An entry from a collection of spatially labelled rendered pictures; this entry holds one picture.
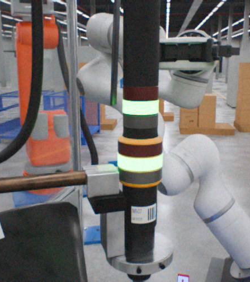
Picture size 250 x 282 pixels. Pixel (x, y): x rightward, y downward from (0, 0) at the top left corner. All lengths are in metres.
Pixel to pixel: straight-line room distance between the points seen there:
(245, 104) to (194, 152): 7.48
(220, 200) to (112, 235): 0.75
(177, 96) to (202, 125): 7.29
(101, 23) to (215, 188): 0.57
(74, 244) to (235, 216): 0.68
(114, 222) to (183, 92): 0.43
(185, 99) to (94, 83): 0.40
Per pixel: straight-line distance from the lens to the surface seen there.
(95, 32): 0.96
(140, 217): 0.34
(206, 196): 1.07
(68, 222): 0.49
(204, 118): 7.99
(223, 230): 1.09
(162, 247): 0.37
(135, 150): 0.31
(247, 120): 8.59
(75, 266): 0.47
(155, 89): 0.31
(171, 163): 1.02
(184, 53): 0.56
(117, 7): 0.33
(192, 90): 0.71
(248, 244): 1.10
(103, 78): 1.06
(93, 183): 0.31
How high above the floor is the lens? 1.64
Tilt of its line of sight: 13 degrees down
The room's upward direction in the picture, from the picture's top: straight up
